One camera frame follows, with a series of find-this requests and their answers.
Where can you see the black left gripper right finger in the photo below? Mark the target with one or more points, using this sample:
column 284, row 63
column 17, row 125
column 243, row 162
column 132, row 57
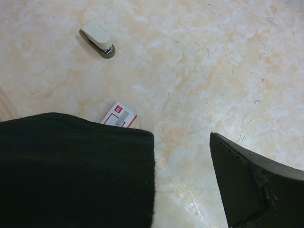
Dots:
column 256, row 192

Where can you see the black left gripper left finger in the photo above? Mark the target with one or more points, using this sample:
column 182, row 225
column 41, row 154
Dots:
column 61, row 171

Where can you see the red white staple box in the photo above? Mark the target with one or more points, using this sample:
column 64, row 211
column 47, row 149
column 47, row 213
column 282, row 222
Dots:
column 120, row 116

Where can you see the wooden clothes rack frame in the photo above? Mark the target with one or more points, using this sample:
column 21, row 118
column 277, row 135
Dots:
column 7, row 110

